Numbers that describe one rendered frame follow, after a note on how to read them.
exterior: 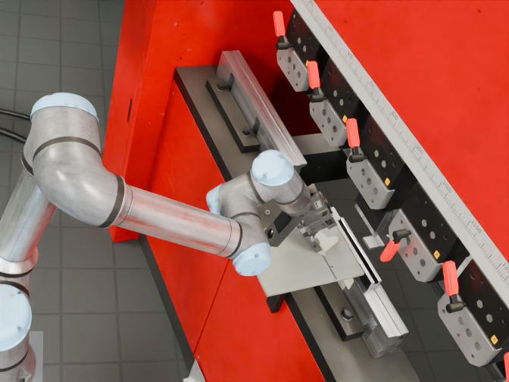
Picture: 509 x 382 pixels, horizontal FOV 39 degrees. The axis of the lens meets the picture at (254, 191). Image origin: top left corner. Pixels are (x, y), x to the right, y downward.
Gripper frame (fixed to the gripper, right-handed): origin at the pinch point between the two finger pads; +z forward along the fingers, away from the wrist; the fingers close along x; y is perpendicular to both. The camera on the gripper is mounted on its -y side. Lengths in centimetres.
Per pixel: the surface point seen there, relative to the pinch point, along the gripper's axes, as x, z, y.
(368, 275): -9.7, 7.4, 7.3
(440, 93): -4, -35, 38
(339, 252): -2.2, 4.2, 3.5
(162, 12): 81, -21, -14
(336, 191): 104, 130, -2
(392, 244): -16.6, -12.8, 16.5
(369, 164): 2.9, -15.1, 19.7
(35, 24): 223, 49, -99
